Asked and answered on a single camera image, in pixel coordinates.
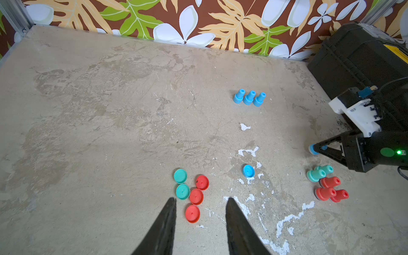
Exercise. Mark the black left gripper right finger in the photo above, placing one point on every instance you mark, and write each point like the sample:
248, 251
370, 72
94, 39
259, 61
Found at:
241, 238

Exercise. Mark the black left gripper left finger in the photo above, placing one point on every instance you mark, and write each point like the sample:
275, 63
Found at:
160, 238

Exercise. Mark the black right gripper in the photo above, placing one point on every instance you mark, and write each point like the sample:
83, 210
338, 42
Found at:
362, 154

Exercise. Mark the blue stamp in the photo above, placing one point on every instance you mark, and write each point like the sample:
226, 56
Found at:
259, 100
312, 151
249, 98
238, 97

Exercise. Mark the green stamp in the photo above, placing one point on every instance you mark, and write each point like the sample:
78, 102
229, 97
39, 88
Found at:
326, 168
315, 175

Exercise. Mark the red stamp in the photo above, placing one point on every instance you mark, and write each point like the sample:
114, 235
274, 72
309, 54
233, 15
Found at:
329, 182
324, 194
340, 195

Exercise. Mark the red stamp cap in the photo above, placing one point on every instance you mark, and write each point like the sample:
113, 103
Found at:
192, 214
202, 182
196, 196

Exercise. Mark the black toolbox yellow latch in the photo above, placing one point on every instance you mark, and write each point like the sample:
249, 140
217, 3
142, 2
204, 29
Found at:
361, 55

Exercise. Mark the aluminium frame post back right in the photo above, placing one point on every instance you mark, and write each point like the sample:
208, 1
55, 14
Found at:
377, 11

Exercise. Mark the aluminium frame post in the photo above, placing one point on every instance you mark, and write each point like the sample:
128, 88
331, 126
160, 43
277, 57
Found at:
377, 11
17, 16

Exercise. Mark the aluminium frame post back left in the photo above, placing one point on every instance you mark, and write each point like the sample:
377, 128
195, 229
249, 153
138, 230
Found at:
17, 16

